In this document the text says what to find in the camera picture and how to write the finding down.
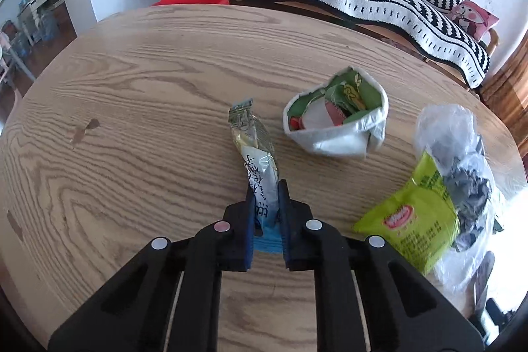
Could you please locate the green snack packet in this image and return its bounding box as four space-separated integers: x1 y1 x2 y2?
352 152 462 275

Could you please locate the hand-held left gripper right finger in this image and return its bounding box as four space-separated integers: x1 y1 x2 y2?
277 179 485 352

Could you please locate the blue water jug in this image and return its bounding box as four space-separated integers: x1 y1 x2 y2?
39 12 58 41

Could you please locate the long grey blue packet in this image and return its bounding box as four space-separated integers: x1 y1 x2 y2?
228 99 281 254

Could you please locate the pink cartoon pillow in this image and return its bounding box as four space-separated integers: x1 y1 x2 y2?
449 0 501 43

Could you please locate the silver blue wrapper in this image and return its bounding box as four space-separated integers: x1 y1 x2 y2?
429 133 496 251

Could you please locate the clear plastic bag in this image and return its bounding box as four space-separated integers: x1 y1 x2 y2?
414 104 504 287

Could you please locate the brown patterned curtain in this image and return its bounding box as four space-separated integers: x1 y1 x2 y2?
478 43 528 159

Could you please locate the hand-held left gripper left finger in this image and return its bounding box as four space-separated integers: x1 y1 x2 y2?
47 181 256 352

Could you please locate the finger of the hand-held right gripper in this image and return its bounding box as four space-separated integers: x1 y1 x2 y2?
470 251 496 320

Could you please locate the silver lined snack bag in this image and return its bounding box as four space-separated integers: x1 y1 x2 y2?
282 66 389 160

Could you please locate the wooden sofa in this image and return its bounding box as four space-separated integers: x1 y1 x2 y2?
225 0 502 89

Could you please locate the pink white high chair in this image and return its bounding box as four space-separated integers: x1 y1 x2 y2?
0 20 38 89

